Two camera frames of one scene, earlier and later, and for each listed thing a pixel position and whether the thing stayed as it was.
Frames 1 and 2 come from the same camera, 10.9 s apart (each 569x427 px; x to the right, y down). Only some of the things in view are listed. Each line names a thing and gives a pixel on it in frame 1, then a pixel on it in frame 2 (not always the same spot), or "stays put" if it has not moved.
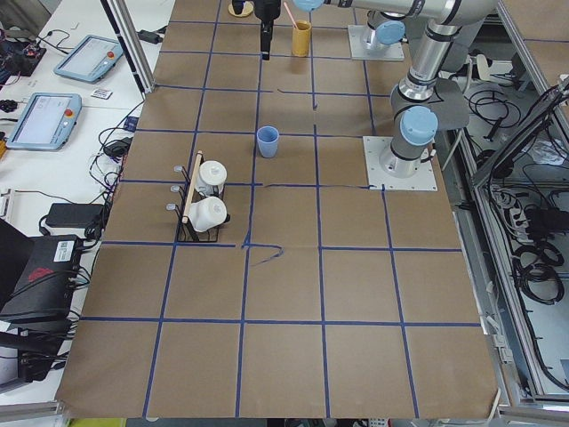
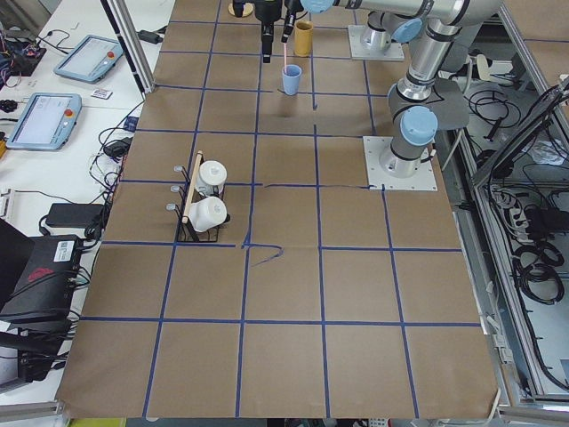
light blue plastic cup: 268,138 to 291,79
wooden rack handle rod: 192,186 stays put
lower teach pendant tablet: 46,122 stays put
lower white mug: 207,213 stays put
